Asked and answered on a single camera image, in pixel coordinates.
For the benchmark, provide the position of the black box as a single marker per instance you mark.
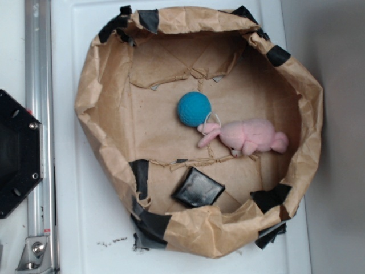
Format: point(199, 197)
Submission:
point(198, 189)

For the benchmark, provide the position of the blue ball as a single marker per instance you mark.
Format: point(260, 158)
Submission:
point(193, 108)

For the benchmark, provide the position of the pink plush bunny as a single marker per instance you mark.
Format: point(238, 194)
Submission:
point(243, 138)

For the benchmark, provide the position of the brown paper bag bin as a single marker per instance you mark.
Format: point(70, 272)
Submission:
point(136, 70)

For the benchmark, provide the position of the black hexagonal base plate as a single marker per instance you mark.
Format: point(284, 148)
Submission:
point(21, 168)

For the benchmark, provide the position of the aluminium rail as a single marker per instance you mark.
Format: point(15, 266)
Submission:
point(41, 201)

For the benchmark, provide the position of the metal corner bracket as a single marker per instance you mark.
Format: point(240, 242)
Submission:
point(36, 256)

